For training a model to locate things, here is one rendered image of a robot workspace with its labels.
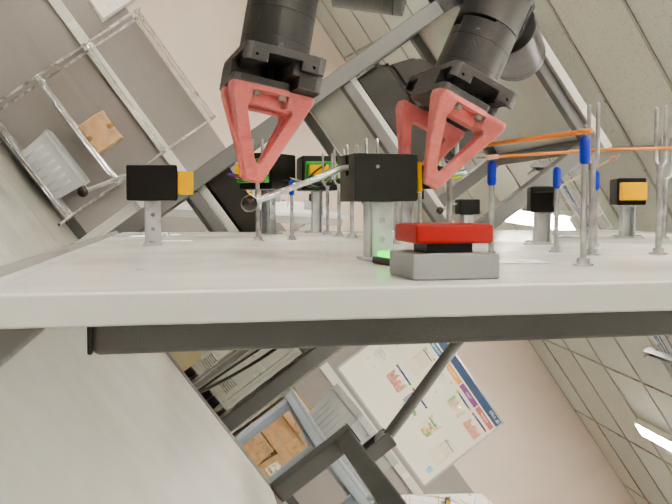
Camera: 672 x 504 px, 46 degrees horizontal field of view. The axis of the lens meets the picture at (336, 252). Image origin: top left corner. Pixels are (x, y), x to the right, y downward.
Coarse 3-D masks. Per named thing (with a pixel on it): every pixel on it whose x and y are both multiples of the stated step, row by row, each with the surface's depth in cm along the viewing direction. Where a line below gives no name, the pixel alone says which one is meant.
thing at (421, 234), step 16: (400, 224) 52; (416, 224) 48; (432, 224) 48; (448, 224) 48; (464, 224) 49; (480, 224) 49; (400, 240) 52; (416, 240) 48; (432, 240) 48; (448, 240) 48; (464, 240) 49; (480, 240) 49
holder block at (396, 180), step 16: (352, 160) 66; (368, 160) 66; (384, 160) 66; (400, 160) 66; (416, 160) 67; (352, 176) 66; (368, 176) 66; (384, 176) 66; (400, 176) 67; (416, 176) 67; (352, 192) 66; (368, 192) 66; (384, 192) 66; (400, 192) 67; (416, 192) 67
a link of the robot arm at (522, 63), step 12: (432, 0) 75; (444, 0) 73; (456, 0) 74; (444, 12) 75; (528, 24) 74; (528, 36) 73; (540, 36) 76; (516, 48) 74; (528, 48) 74; (540, 48) 76; (516, 60) 75; (528, 60) 76; (540, 60) 78; (504, 72) 78; (516, 72) 77; (528, 72) 78
